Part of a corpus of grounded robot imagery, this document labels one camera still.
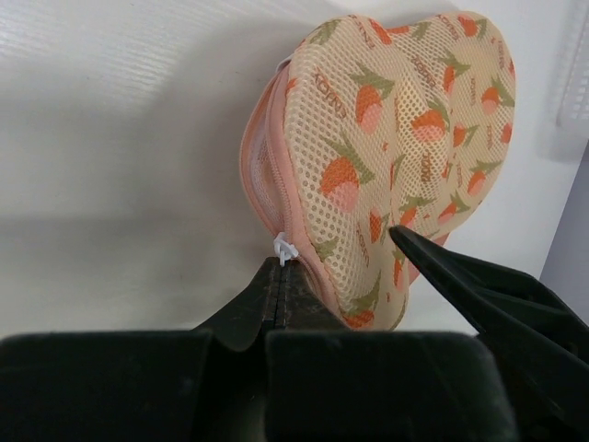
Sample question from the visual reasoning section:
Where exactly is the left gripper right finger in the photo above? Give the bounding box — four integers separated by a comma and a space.
276, 262, 346, 331

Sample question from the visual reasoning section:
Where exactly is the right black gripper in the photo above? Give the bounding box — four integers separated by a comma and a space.
389, 226, 588, 441

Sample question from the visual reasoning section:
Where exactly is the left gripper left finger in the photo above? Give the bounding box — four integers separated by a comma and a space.
194, 258, 281, 352

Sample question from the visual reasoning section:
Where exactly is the white plastic basket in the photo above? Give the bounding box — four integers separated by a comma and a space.
557, 1, 588, 138

